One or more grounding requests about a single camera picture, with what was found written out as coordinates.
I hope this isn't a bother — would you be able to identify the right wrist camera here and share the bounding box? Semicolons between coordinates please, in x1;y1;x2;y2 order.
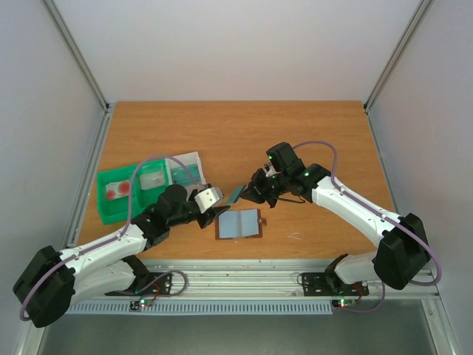
263;162;279;178

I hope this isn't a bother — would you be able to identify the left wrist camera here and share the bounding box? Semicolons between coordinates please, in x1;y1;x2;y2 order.
194;184;224;214

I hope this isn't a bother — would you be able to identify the aluminium front rail frame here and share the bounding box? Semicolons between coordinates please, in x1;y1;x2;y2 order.
33;258;440;300

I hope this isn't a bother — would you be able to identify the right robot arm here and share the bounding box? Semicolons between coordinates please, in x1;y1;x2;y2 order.
240;142;432;294

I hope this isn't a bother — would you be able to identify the white plastic bin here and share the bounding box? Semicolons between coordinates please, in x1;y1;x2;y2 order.
165;152;207;193

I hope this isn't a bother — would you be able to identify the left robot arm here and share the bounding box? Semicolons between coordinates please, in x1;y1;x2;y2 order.
13;184;229;328

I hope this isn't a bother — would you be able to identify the grey slotted cable duct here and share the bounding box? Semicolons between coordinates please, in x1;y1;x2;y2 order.
67;300;333;316

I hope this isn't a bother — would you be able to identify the right aluminium frame post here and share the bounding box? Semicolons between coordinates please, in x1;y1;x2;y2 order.
364;0;434;115

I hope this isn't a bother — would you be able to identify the red circle card in bin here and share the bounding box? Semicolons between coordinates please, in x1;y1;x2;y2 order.
105;180;130;201

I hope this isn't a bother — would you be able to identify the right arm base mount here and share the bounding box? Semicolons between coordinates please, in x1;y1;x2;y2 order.
296;272;370;297

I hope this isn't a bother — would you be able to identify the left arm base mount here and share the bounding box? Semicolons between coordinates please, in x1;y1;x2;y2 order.
126;272;172;296

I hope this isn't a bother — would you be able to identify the left aluminium frame post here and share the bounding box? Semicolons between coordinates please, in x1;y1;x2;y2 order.
41;0;109;112

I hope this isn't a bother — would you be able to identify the teal card stack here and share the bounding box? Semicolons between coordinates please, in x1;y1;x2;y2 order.
171;164;201;186

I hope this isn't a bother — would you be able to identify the green two-compartment bin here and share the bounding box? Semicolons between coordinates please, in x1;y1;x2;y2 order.
97;160;170;225

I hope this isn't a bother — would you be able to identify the brown leather card holder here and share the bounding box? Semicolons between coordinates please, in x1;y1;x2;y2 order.
215;209;267;240

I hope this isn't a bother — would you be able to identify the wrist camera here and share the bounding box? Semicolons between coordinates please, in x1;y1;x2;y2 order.
194;184;224;214
263;162;279;178

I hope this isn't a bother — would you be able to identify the aluminium frame post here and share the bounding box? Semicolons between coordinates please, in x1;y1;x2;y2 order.
41;0;109;112
364;0;434;115

